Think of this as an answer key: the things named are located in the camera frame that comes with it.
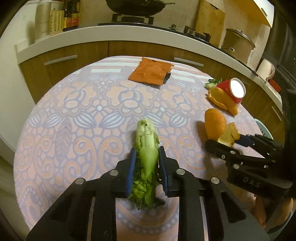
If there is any white refrigerator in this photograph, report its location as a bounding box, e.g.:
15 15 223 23
1 14 35 164

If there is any green leafy vegetable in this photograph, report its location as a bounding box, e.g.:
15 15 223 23
129 119 165 210

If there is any soy sauce bottle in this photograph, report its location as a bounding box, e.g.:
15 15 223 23
71 0 80 29

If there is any white upper cabinet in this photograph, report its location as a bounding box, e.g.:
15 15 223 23
244 0 274 28

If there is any red tray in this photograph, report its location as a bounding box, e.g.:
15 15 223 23
268 79 282 93

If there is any light blue plastic basket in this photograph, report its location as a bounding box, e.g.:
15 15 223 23
254 118 273 140

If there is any dark sauce bottle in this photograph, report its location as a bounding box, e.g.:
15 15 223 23
63 0 73 32

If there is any dark window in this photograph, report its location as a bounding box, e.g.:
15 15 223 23
262 9 295 90

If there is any red white paper cup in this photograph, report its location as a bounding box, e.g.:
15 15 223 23
217 78 246 105

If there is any black gas stove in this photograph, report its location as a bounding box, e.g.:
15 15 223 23
98 22 243 64

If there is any orange peel piece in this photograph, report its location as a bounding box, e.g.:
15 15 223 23
207 87 238 116
204 108 240 147

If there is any orange snack packet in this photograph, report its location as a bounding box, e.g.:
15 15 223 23
128 57 174 86

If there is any wooden cutting board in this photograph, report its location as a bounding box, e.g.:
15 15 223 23
195 0 225 47

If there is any patterned pink tablecloth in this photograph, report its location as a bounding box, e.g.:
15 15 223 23
14 57 227 229

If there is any brown rice cooker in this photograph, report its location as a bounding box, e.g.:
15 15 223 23
221 28 255 64

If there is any beige perforated holder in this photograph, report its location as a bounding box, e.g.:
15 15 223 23
49 10 64 36

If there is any metal thermos canister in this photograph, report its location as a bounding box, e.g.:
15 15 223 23
34 0 52 42

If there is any white electric kettle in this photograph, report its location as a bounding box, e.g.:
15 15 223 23
256 59 275 82

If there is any black wok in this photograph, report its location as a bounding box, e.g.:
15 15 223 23
106 0 175 16

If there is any person's right hand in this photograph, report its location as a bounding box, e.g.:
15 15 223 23
251 195 293 228

